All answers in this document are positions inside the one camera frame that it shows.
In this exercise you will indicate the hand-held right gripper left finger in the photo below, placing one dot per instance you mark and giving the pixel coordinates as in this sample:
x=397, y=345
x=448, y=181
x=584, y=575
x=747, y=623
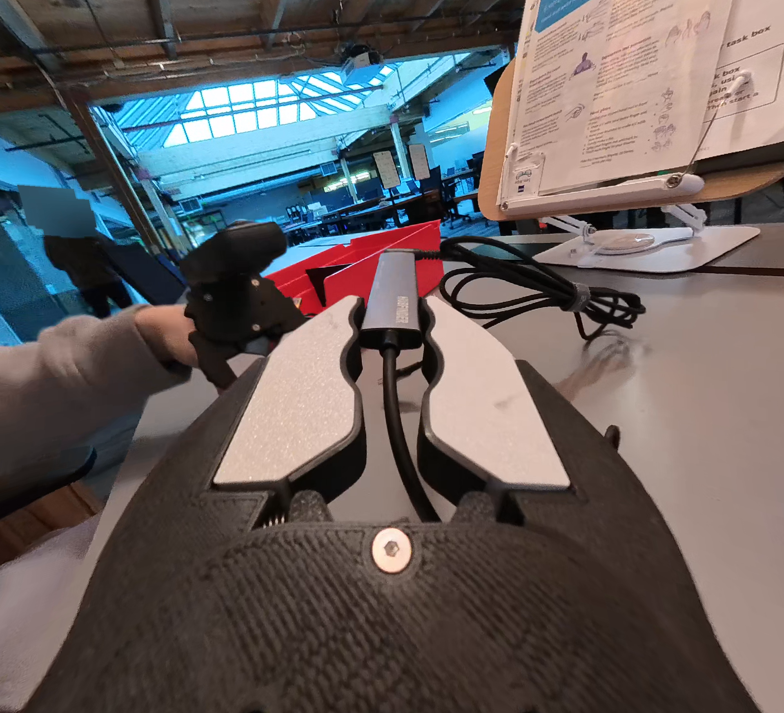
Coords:
x=288, y=413

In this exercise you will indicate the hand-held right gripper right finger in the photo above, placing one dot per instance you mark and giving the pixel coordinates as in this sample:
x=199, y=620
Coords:
x=490, y=413

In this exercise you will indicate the red plastic bin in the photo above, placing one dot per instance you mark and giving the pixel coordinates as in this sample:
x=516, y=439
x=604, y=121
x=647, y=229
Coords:
x=367, y=247

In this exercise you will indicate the grey USB adapter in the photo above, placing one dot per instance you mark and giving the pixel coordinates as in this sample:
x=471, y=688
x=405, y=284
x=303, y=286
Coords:
x=392, y=296

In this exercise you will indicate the person's left forearm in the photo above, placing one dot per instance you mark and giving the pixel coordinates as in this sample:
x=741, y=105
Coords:
x=61, y=394

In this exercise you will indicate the grey desk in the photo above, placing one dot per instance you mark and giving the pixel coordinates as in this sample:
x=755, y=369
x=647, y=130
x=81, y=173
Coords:
x=674, y=419

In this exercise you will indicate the person's left hand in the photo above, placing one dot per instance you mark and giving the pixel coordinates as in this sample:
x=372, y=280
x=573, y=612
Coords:
x=162, y=333

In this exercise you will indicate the dark blue board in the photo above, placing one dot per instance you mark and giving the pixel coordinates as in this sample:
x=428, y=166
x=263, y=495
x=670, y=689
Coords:
x=147, y=275

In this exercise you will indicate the row of work tables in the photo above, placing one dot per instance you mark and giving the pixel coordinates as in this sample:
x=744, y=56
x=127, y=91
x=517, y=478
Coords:
x=380, y=204

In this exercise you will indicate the skylight window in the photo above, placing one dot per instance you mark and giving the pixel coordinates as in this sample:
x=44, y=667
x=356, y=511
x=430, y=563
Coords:
x=257, y=106

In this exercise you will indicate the ceiling projector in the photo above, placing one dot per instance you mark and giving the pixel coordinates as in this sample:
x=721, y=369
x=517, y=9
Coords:
x=361, y=62

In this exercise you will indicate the person's grey sweatshirt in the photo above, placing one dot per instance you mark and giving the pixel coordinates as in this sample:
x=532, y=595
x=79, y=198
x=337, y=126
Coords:
x=37, y=603

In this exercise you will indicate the tan cardboard box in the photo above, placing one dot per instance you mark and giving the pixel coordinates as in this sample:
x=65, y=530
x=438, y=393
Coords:
x=625, y=82

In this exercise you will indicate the white printed paper sheet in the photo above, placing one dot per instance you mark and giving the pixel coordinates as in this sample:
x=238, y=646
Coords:
x=762, y=21

